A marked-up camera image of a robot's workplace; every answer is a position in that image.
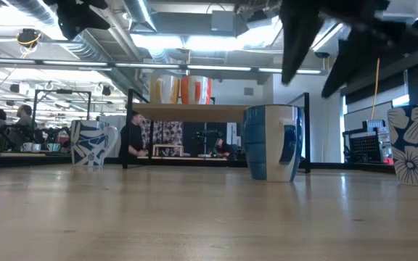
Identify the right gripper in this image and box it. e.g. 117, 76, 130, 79
279, 0, 418, 99

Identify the yellow and white mug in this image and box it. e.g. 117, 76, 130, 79
149, 74, 181, 105

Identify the blue and white mug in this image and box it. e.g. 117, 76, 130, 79
243, 104, 303, 183

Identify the white mug blue leaf pattern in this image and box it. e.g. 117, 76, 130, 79
70, 119, 120, 167

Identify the orange and white mug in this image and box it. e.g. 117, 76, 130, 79
180, 75, 213, 105

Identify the grey ceiling junction box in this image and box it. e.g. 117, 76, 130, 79
210, 9, 237, 32

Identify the black perforated equipment rack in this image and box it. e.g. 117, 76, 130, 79
342, 119, 393, 165

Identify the long ceiling light bar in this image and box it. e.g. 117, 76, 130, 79
0, 57, 322, 75

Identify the wooden shelf with black legs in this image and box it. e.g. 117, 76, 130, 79
121, 88, 311, 174

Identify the patterned divider panel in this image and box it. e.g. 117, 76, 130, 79
140, 120, 184, 146

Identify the small background wooden shelf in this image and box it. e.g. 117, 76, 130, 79
152, 144, 184, 157

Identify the large silver air duct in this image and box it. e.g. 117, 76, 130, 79
7, 0, 148, 91

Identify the black reel with yellow cable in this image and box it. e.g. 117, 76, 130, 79
15, 28, 43, 50

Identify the round silver air duct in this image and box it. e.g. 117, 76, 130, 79
121, 0, 158, 33

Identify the yellow hanging cable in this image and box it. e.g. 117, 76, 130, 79
370, 57, 381, 121

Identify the black background rig frame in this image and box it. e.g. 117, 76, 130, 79
30, 88, 92, 146

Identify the black aluminium table frame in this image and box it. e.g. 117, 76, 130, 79
0, 154, 398, 175

